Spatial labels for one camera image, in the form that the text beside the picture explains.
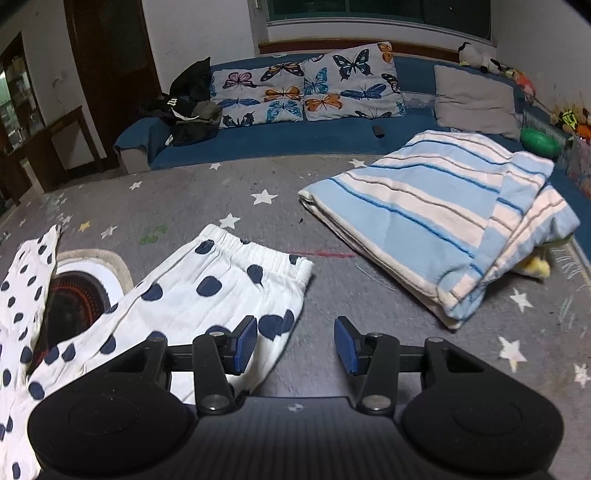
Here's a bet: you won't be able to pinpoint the pile of dark clothes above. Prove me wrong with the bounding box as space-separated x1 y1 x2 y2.
141 56 223 147

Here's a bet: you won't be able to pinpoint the dark wooden cabinet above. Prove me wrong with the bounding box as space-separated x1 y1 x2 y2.
0 31 105 206

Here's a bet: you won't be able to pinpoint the grey pillow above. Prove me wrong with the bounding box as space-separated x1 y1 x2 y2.
433 65 523 142

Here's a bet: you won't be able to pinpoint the white polka dot pants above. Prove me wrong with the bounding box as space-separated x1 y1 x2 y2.
0 224 315 480

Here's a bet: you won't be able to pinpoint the yellow plush toy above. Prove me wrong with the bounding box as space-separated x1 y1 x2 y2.
513 256 551 278

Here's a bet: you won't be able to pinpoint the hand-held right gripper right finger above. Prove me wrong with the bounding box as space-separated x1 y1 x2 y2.
333 316 486 413

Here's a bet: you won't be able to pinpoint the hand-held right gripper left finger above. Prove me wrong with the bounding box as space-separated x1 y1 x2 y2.
107 316 258 412

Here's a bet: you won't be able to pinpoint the dark wooden door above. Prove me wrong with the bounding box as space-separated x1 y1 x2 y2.
64 0 162 162

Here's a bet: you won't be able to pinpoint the blue sofa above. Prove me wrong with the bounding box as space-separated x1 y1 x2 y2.
113 52 591 204

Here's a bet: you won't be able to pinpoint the pile of colourful plush toys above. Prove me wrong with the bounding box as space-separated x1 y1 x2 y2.
507 67 591 141

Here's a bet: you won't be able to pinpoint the green ball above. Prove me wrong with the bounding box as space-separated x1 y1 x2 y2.
520 128 563 161

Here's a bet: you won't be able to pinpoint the butterfly print pillow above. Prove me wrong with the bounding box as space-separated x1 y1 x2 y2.
302 41 407 121
210 62 306 129

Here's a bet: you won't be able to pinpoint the black and white plush toy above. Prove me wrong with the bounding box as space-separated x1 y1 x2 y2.
458 41 504 75

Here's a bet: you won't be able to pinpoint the blue striped blanket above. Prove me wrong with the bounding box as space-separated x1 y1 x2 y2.
298 130 581 329

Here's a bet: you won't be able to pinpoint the grey star print mat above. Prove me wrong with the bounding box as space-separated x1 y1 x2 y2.
0 154 591 480

